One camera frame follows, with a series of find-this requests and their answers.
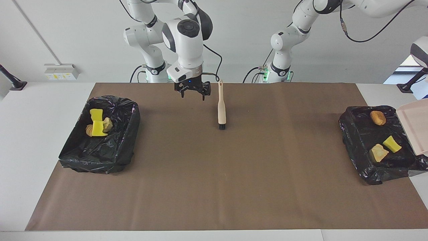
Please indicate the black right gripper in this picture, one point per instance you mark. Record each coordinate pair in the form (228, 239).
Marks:
(192, 83)

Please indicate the pink hand brush black bristles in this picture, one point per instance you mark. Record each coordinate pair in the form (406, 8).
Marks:
(222, 110)

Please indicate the pale food toy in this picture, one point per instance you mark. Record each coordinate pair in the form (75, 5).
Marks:
(107, 124)

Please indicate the notched yellow sponge piece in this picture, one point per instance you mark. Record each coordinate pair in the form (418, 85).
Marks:
(96, 114)

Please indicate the orange sliced bread toy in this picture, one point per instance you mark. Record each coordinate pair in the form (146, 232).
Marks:
(89, 130)

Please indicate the beige bread chunk toy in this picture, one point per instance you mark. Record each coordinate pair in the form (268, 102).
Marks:
(378, 153)

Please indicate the small yellow sponge piece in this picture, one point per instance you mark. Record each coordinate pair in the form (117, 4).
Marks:
(392, 144)

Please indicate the pink plastic dustpan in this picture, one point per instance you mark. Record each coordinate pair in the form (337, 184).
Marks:
(416, 127)

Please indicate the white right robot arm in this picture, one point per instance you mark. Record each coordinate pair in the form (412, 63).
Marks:
(187, 43)

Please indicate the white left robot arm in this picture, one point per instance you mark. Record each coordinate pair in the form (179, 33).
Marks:
(287, 43)

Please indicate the bin lined with black bag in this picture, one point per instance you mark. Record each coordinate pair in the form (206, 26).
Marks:
(100, 154)
(361, 134)

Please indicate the brown paper table mat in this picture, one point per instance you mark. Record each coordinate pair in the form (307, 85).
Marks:
(214, 207)

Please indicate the bright window opening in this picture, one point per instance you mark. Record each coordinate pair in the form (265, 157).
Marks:
(406, 63)

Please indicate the white wall socket box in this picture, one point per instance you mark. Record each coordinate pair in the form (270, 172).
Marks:
(62, 72)

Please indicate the black camera stand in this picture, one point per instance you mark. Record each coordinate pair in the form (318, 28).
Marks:
(411, 82)
(13, 80)

